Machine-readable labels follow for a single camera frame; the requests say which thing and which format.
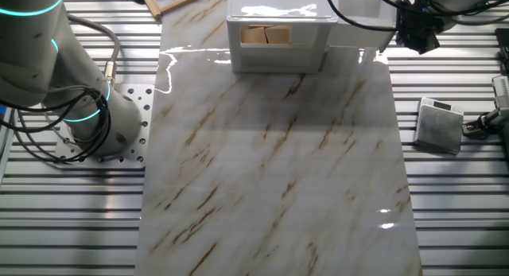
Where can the black mount block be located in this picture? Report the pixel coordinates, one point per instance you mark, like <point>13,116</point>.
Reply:
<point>503,49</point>

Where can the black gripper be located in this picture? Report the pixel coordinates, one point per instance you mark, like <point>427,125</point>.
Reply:
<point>419,23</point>

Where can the marble pattern board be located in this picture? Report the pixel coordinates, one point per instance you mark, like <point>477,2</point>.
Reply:
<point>258,188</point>

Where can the white mini cabinet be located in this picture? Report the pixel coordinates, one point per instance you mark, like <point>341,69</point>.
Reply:
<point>274,57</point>

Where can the small silver camera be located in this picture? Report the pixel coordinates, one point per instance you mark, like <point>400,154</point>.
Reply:
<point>502,91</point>

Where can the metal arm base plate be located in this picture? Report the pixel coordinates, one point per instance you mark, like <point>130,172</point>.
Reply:
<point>133,150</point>

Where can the silver digital scale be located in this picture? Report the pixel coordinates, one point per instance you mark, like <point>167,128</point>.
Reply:
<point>437,129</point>

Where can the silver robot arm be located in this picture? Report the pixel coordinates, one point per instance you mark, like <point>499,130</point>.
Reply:
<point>36,49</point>

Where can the wooden window frame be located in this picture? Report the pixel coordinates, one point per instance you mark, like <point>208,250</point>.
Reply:
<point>175,4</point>

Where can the wooden block in cabinet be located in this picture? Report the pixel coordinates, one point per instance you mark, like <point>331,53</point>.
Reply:
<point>253,36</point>
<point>278,34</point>

